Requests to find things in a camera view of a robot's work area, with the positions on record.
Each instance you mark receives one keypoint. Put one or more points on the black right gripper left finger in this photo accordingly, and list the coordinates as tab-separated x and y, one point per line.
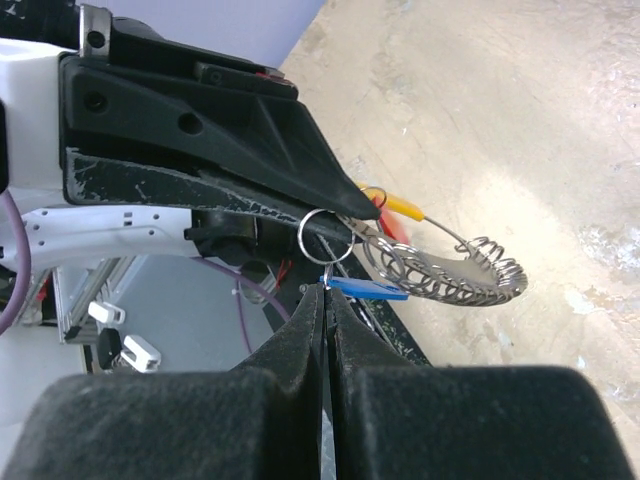
260	420

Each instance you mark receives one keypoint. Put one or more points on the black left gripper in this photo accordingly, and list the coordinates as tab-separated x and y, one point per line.
268	156

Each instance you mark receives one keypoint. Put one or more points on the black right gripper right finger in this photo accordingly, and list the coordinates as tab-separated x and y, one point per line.
397	420

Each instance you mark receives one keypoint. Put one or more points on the blue key tag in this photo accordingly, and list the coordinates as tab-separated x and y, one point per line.
364	289

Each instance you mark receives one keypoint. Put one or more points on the metal keyring organizer with rings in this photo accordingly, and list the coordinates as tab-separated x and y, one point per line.
483	276

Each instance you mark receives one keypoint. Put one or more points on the red key tag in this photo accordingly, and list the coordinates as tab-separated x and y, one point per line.
392	227

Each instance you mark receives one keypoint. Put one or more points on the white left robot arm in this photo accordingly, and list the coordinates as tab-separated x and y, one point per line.
189	302

